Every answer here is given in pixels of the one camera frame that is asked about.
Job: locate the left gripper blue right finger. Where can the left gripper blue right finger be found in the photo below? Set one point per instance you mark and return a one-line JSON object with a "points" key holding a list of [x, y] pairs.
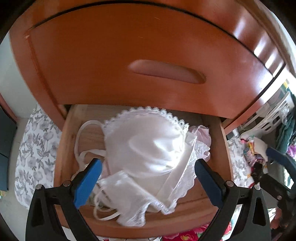
{"points": [[211, 181]]}

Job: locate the white cutout shelf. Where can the white cutout shelf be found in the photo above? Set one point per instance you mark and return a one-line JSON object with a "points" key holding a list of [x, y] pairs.
{"points": [[272, 119]]}

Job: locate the dark teal hanging clothes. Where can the dark teal hanging clothes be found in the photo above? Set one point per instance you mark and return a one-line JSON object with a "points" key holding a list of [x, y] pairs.
{"points": [[286, 131]]}

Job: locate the person's right hand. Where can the person's right hand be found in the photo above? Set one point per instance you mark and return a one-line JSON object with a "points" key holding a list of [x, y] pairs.
{"points": [[275, 223]]}

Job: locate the white lace underwear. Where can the white lace underwear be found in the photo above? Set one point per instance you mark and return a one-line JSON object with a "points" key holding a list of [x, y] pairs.
{"points": [[120, 193]]}

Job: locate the red floral blanket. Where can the red floral blanket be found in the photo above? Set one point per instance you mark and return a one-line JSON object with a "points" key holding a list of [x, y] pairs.
{"points": [[195, 234]]}

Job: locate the dark blue refrigerator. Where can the dark blue refrigerator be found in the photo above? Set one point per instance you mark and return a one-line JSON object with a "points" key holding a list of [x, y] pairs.
{"points": [[7, 132]]}

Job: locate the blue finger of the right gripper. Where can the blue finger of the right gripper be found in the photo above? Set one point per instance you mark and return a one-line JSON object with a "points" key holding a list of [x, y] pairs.
{"points": [[283, 159]]}

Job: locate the wooden nightstand cabinet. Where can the wooden nightstand cabinet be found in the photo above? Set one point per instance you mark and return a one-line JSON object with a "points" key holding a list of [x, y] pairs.
{"points": [[248, 22]]}

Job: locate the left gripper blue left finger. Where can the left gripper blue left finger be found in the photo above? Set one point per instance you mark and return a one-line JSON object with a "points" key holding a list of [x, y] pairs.
{"points": [[85, 181]]}

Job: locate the white lace bra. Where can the white lace bra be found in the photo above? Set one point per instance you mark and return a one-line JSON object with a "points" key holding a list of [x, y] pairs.
{"points": [[155, 149]]}

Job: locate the pale pink garment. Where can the pale pink garment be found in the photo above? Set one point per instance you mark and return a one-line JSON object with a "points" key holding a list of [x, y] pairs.
{"points": [[203, 142]]}

